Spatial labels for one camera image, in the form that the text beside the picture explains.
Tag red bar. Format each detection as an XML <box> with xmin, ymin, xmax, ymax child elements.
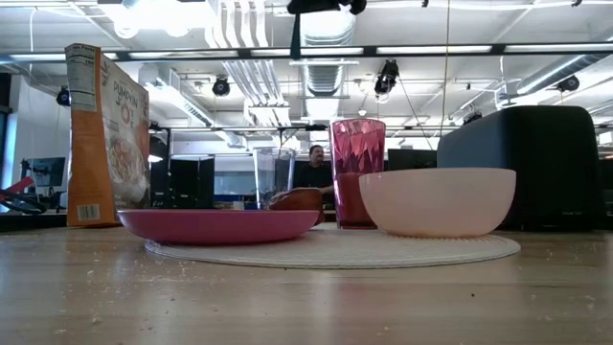
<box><xmin>0</xmin><ymin>175</ymin><xmax>37</xmax><ymax>202</ymax></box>

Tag person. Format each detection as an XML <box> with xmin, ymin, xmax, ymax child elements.
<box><xmin>293</xmin><ymin>144</ymin><xmax>336</xmax><ymax>197</ymax></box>

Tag pumpkin cereal box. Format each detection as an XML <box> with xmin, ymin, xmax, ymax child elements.
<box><xmin>64</xmin><ymin>42</ymin><xmax>152</xmax><ymax>228</ymax></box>

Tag pink plastic plate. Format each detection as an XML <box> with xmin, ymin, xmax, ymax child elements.
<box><xmin>118</xmin><ymin>208</ymin><xmax>321</xmax><ymax>246</ymax></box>

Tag dark computer monitor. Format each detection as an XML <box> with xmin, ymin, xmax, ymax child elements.
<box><xmin>21</xmin><ymin>156</ymin><xmax>67</xmax><ymax>189</ymax></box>

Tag black partition panels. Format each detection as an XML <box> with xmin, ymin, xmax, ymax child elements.
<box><xmin>148</xmin><ymin>136</ymin><xmax>216</xmax><ymax>210</ymax></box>

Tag black overhead rig beam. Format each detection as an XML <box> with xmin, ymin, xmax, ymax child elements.
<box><xmin>0</xmin><ymin>44</ymin><xmax>613</xmax><ymax>62</ymax></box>

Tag pale pink bowl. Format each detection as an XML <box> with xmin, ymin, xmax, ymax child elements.
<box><xmin>358</xmin><ymin>167</ymin><xmax>517</xmax><ymax>240</ymax></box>

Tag white round woven placemat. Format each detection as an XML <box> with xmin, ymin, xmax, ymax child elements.
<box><xmin>145</xmin><ymin>222</ymin><xmax>522</xmax><ymax>269</ymax></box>

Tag silver ventilation duct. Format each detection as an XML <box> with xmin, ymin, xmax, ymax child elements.
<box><xmin>291</xmin><ymin>12</ymin><xmax>360</xmax><ymax>97</ymax></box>

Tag red faceted plastic cup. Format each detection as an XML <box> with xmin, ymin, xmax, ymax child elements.
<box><xmin>329</xmin><ymin>118</ymin><xmax>387</xmax><ymax>230</ymax></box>

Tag clear drinking glass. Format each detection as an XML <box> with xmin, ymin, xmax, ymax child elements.
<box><xmin>252</xmin><ymin>147</ymin><xmax>297</xmax><ymax>211</ymax></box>

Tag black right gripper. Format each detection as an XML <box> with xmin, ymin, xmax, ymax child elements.
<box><xmin>286</xmin><ymin>0</ymin><xmax>368</xmax><ymax>15</ymax></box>

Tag brown bread roll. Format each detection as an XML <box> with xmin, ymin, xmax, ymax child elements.
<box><xmin>267</xmin><ymin>187</ymin><xmax>326</xmax><ymax>226</ymax></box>

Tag black cable loop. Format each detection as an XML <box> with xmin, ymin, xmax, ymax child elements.
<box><xmin>0</xmin><ymin>190</ymin><xmax>48</xmax><ymax>216</ymax></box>

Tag black toaster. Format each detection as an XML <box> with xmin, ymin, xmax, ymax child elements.
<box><xmin>436</xmin><ymin>104</ymin><xmax>605</xmax><ymax>232</ymax></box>

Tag thin hanging cord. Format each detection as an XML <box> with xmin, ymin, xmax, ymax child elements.
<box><xmin>440</xmin><ymin>0</ymin><xmax>452</xmax><ymax>138</ymax></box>

